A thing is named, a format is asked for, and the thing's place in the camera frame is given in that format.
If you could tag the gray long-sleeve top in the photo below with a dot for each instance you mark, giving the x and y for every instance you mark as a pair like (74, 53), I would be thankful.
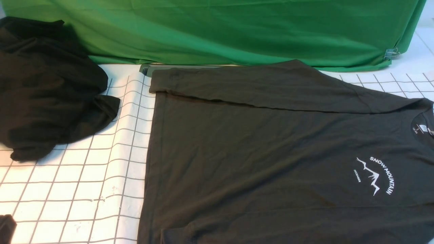
(284, 154)

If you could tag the white grid mat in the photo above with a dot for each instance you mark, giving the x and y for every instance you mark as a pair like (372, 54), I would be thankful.
(92, 191)

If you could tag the metal binder clip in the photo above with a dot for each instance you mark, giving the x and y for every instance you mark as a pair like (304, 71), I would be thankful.
(391, 54)

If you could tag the green backdrop cloth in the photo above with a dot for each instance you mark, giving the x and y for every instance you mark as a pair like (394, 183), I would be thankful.
(330, 35)

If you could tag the gray metal bar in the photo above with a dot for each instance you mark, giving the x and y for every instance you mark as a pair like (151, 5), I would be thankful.
(147, 69)

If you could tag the small black cloth piece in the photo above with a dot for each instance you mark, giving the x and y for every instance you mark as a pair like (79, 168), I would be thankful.
(7, 228)

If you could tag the black crumpled garment pile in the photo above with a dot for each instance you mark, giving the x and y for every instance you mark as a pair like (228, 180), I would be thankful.
(51, 92)

